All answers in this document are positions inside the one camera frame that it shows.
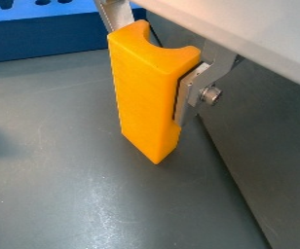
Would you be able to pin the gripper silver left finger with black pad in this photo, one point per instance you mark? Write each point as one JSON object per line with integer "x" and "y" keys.
{"x": 115, "y": 13}

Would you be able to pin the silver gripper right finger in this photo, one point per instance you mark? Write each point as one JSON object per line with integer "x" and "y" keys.
{"x": 196, "y": 89}

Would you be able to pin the yellow arch block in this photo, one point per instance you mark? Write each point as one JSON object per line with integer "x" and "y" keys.
{"x": 145, "y": 72}

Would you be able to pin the blue foam shape board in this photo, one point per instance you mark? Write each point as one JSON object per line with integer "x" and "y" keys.
{"x": 47, "y": 27}

